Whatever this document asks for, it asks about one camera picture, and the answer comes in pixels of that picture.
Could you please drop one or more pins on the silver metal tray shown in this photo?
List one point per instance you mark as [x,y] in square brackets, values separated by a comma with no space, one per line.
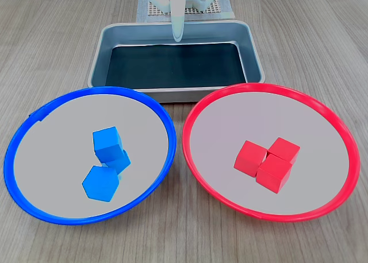
[138,33]

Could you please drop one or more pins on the blue wooden cube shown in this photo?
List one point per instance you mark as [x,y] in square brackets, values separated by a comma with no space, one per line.
[100,184]
[106,143]
[122,161]

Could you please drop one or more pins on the white dish red rim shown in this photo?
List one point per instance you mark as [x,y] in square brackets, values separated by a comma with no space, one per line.
[244,116]

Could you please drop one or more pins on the white perforated base plate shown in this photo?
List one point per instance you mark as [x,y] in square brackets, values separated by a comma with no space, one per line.
[224,7]

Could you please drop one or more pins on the red wooden cube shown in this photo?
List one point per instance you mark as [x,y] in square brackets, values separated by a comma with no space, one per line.
[284,149]
[249,159]
[273,175]

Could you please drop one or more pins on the white dish blue rim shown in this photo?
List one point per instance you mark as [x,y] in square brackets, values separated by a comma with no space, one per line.
[57,159]

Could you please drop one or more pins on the black tray liner mat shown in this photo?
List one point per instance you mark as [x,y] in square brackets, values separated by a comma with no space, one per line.
[175,65]

